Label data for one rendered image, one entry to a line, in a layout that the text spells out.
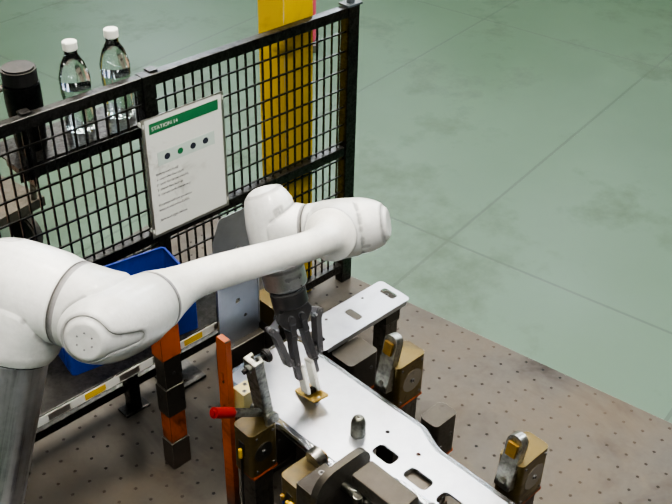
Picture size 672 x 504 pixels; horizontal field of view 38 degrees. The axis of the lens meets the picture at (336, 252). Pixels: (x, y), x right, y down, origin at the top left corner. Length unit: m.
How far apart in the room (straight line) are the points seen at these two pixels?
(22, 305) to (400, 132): 3.92
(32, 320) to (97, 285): 0.11
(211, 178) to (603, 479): 1.17
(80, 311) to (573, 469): 1.40
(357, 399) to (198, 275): 0.62
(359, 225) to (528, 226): 2.76
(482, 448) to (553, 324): 1.60
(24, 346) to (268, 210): 0.59
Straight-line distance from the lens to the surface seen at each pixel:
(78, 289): 1.41
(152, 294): 1.44
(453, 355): 2.66
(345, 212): 1.79
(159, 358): 2.13
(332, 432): 2.00
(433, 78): 5.83
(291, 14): 2.39
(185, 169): 2.28
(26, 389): 1.54
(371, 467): 1.69
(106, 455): 2.42
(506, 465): 1.93
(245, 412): 1.90
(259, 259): 1.65
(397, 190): 4.69
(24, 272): 1.46
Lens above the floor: 2.43
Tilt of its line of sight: 35 degrees down
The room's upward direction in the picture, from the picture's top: 1 degrees clockwise
